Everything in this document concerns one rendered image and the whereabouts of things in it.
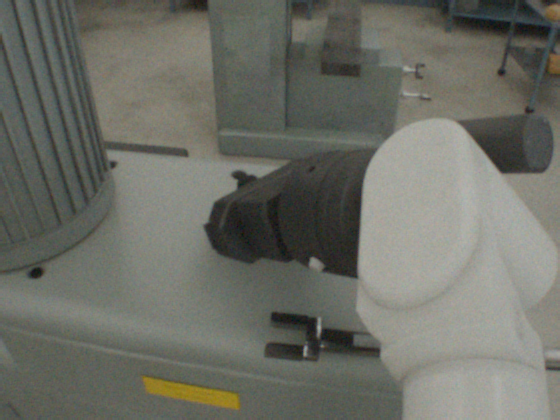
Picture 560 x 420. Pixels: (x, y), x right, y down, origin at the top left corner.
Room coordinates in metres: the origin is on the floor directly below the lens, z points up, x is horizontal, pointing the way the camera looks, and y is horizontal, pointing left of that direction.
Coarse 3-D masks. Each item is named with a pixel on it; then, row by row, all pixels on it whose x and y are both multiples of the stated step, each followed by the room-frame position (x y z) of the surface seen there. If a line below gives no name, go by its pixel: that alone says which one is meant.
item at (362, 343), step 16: (272, 320) 0.26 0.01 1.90; (288, 320) 0.26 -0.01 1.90; (304, 320) 0.26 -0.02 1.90; (320, 320) 0.26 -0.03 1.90; (320, 336) 0.25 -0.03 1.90; (336, 336) 0.25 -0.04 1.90; (352, 336) 0.24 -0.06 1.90; (368, 336) 0.24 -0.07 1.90; (272, 352) 0.23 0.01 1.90; (288, 352) 0.23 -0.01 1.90; (304, 352) 0.23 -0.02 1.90; (336, 352) 0.23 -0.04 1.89; (352, 352) 0.23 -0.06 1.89; (368, 352) 0.23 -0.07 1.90; (544, 352) 0.22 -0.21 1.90
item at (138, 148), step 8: (112, 144) 0.78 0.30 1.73; (120, 144) 0.78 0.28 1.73; (128, 144) 0.78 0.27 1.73; (136, 144) 0.78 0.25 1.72; (144, 144) 0.78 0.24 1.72; (136, 152) 0.75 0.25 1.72; (144, 152) 0.75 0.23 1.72; (152, 152) 0.75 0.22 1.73; (160, 152) 0.75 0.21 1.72; (168, 152) 0.75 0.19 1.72; (176, 152) 0.75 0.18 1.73; (184, 152) 0.75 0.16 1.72
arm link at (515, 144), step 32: (480, 128) 0.26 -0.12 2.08; (512, 128) 0.24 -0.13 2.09; (544, 128) 0.25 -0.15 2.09; (352, 160) 0.27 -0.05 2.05; (512, 160) 0.23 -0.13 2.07; (544, 160) 0.23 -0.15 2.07; (320, 192) 0.26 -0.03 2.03; (352, 192) 0.24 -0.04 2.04; (512, 192) 0.21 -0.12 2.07; (320, 224) 0.24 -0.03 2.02; (352, 224) 0.23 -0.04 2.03; (512, 224) 0.20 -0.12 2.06; (352, 256) 0.22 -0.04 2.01; (512, 256) 0.19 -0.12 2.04; (544, 256) 0.20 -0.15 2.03; (544, 288) 0.19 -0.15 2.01
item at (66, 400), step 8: (64, 400) 0.28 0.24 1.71; (72, 400) 0.28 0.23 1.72; (80, 400) 0.28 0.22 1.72; (72, 408) 0.28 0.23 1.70; (80, 408) 0.28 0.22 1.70; (88, 408) 0.28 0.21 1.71; (96, 408) 0.28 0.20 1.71; (104, 408) 0.28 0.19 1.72; (112, 408) 0.27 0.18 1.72; (120, 408) 0.27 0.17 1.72; (72, 416) 0.29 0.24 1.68; (80, 416) 0.28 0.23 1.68; (88, 416) 0.28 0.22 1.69; (96, 416) 0.28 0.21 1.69; (104, 416) 0.28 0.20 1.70; (112, 416) 0.27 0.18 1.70; (120, 416) 0.27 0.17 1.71; (128, 416) 0.27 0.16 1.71; (136, 416) 0.27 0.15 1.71; (144, 416) 0.27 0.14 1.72; (152, 416) 0.27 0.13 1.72; (160, 416) 0.27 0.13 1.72
